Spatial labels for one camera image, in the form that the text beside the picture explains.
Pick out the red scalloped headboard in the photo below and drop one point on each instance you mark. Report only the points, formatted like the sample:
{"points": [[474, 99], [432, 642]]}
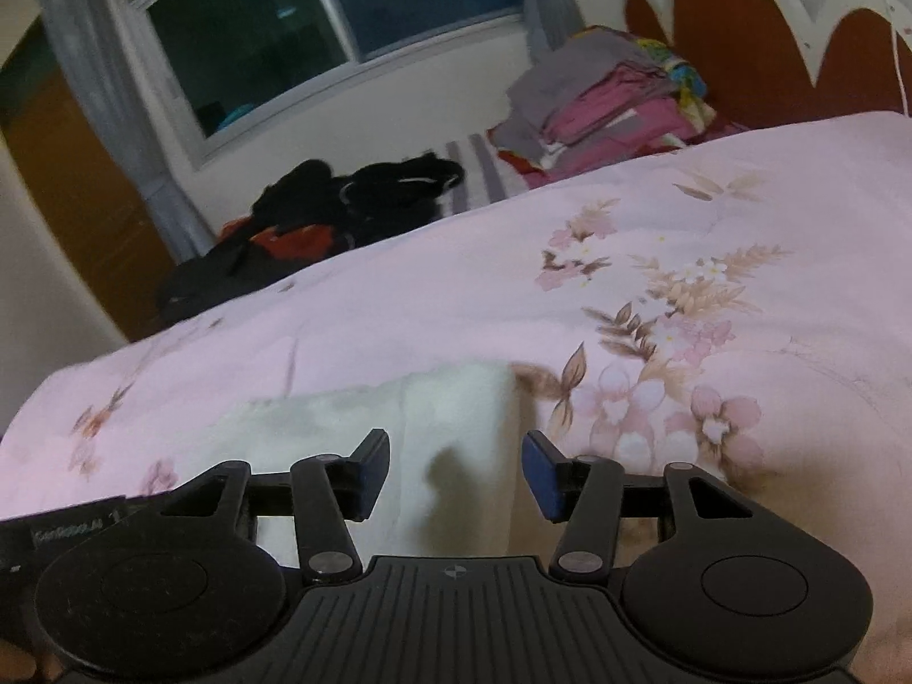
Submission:
{"points": [[755, 35]]}

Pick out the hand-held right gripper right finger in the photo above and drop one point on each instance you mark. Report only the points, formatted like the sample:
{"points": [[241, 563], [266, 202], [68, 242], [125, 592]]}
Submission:
{"points": [[545, 477]]}

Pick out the pink floral blanket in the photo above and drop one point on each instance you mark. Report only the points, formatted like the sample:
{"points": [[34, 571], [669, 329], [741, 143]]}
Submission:
{"points": [[641, 285]]}

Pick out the colourful yellow blue cloth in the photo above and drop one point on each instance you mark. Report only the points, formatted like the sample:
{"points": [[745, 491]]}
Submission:
{"points": [[680, 75]]}

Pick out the striped grey white cloth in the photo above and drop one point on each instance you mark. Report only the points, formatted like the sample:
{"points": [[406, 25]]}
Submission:
{"points": [[484, 171]]}

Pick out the stack of folded clothes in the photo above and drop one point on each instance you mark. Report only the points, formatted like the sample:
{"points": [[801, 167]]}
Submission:
{"points": [[598, 107]]}

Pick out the brown wooden door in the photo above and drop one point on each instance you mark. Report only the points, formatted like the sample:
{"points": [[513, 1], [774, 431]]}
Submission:
{"points": [[78, 214]]}

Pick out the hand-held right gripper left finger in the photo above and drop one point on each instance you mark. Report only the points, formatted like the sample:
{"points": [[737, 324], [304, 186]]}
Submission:
{"points": [[370, 474]]}

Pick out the pile of black clothes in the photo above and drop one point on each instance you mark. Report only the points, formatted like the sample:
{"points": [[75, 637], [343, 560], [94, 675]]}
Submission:
{"points": [[356, 192]]}

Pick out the red cloth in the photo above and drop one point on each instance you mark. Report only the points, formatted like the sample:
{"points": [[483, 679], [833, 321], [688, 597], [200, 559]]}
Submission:
{"points": [[285, 242]]}

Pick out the window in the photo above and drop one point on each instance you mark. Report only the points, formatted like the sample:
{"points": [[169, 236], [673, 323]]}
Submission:
{"points": [[299, 35]]}

